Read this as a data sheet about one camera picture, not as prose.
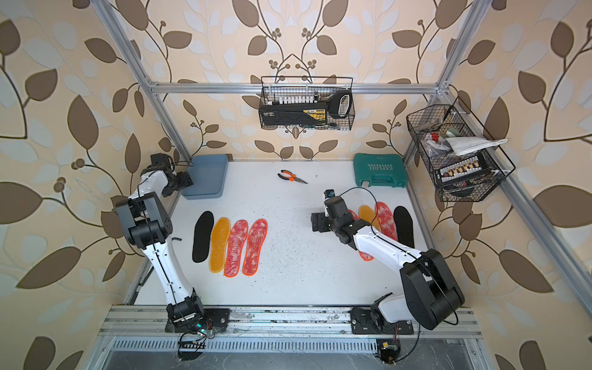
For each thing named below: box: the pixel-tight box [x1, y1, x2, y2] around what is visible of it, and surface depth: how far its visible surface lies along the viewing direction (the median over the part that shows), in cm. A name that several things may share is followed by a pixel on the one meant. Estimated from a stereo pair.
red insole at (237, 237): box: [223, 219, 249, 278], surface depth 93 cm
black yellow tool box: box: [259, 102, 328, 127], surface depth 85 cm
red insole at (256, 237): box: [242, 218, 269, 277], surface depth 93 cm
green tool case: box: [353, 153, 408, 189], surface depth 114 cm
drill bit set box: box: [437, 154, 492, 185], surface depth 68 cm
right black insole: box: [393, 205, 415, 249], surface depth 101 cm
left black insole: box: [191, 210, 215, 263], surface depth 96 cm
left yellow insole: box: [208, 216, 231, 273], surface depth 93 cm
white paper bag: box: [427, 137, 508, 157], surface depth 64 cm
